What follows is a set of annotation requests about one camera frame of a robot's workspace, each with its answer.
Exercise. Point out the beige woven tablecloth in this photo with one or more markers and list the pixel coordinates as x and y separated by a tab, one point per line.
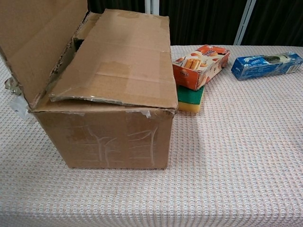
225	165

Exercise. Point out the clear white plastic packet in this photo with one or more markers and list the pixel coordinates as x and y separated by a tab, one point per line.
20	106

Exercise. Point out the orange biscuit box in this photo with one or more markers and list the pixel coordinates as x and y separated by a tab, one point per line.
201	68

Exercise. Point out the blue Oreo cookie pack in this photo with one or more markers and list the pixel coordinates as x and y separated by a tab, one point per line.
260	67

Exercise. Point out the brown cardboard shipping box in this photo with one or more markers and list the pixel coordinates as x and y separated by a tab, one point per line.
106	142

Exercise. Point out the gold foil snack bag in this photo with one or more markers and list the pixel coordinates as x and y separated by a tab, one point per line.
11	86

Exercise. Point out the white metal frame post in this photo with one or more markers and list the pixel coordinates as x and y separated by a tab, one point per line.
243	23
152	7

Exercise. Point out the green yellow sponge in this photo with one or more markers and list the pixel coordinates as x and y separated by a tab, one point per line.
190	99

